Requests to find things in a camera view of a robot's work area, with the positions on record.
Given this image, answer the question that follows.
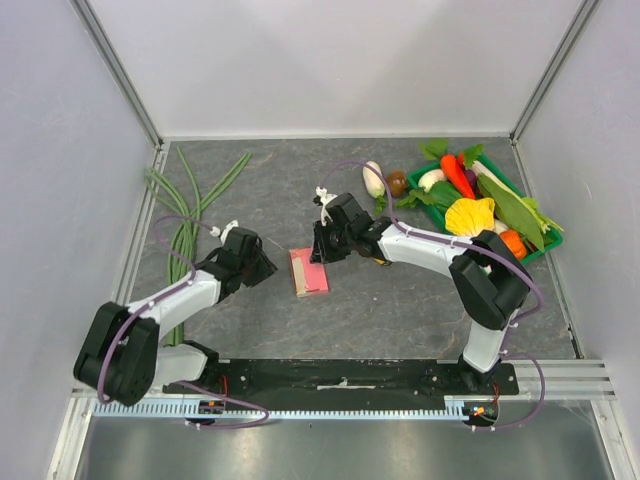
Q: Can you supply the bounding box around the pink express box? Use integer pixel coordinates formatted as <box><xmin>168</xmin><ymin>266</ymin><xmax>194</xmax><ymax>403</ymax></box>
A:
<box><xmin>289</xmin><ymin>247</ymin><xmax>329</xmax><ymax>298</ymax></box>

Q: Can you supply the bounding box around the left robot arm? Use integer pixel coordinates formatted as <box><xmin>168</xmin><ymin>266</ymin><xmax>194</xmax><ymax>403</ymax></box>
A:
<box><xmin>73</xmin><ymin>223</ymin><xmax>277</xmax><ymax>406</ymax></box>

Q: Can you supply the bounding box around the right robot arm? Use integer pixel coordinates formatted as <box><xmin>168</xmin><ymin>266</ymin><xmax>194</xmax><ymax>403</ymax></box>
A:
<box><xmin>310</xmin><ymin>188</ymin><xmax>532</xmax><ymax>394</ymax></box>

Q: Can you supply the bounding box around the white radish toy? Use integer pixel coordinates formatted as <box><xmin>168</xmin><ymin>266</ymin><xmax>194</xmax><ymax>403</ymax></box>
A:
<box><xmin>362</xmin><ymin>161</ymin><xmax>386</xmax><ymax>198</ymax></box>

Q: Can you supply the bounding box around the brown mushroom toy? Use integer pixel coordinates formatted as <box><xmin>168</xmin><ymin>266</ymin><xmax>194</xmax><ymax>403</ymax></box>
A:
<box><xmin>386</xmin><ymin>169</ymin><xmax>409</xmax><ymax>198</ymax></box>

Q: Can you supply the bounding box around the green long beans bundle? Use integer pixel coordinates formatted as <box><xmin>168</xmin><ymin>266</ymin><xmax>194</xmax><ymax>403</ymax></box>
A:
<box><xmin>143</xmin><ymin>145</ymin><xmax>253</xmax><ymax>347</ymax></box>

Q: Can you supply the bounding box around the white turnip toy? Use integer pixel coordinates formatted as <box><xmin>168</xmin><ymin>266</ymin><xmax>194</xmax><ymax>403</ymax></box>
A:
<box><xmin>418</xmin><ymin>169</ymin><xmax>447</xmax><ymax>193</ymax></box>

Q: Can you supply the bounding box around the green leafy vegetable toy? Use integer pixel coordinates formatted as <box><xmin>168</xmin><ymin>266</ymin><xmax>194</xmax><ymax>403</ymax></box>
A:
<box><xmin>366</xmin><ymin>180</ymin><xmax>462</xmax><ymax>215</ymax></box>

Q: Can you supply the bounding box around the yellow cabbage toy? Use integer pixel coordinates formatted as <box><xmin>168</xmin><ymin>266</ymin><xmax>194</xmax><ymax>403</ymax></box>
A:
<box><xmin>444</xmin><ymin>198</ymin><xmax>495</xmax><ymax>237</ymax></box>

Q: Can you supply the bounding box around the orange carrot toy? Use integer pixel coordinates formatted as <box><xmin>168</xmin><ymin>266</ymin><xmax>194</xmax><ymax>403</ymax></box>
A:
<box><xmin>440</xmin><ymin>155</ymin><xmax>476</xmax><ymax>200</ymax></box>

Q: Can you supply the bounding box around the orange pumpkin toy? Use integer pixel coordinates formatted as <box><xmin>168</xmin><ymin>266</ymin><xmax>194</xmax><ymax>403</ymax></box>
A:
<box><xmin>499</xmin><ymin>229</ymin><xmax>528</xmax><ymax>260</ymax></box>

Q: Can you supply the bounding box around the green corn toy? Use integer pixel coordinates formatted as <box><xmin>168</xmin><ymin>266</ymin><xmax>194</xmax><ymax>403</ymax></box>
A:
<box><xmin>477</xmin><ymin>174</ymin><xmax>562</xmax><ymax>252</ymax></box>

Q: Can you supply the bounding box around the green plastic tray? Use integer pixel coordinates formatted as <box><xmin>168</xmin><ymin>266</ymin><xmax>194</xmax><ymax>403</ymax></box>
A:
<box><xmin>406</xmin><ymin>153</ymin><xmax>565</xmax><ymax>265</ymax></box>

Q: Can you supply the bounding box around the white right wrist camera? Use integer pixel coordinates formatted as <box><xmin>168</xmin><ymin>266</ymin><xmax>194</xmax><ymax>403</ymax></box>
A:
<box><xmin>313</xmin><ymin>186</ymin><xmax>336</xmax><ymax>226</ymax></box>

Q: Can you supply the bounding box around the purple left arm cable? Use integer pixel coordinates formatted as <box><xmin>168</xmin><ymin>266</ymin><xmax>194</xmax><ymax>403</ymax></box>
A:
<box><xmin>97</xmin><ymin>215</ymin><xmax>271</xmax><ymax>430</ymax></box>

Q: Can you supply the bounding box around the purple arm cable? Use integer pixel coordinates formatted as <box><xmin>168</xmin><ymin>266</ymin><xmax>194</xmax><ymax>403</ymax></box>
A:
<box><xmin>322</xmin><ymin>159</ymin><xmax>547</xmax><ymax>431</ymax></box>
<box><xmin>97</xmin><ymin>215</ymin><xmax>271</xmax><ymax>430</ymax></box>

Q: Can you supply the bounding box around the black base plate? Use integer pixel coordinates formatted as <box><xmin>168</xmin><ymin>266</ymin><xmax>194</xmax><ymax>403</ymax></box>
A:
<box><xmin>194</xmin><ymin>359</ymin><xmax>519</xmax><ymax>396</ymax></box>

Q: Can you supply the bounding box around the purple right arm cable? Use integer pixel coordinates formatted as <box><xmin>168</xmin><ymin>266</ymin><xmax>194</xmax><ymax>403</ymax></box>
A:
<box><xmin>322</xmin><ymin>159</ymin><xmax>547</xmax><ymax>431</ymax></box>

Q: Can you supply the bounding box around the white cable duct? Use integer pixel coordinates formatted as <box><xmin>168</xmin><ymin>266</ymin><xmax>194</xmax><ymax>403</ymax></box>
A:
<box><xmin>92</xmin><ymin>397</ymin><xmax>492</xmax><ymax>421</ymax></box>

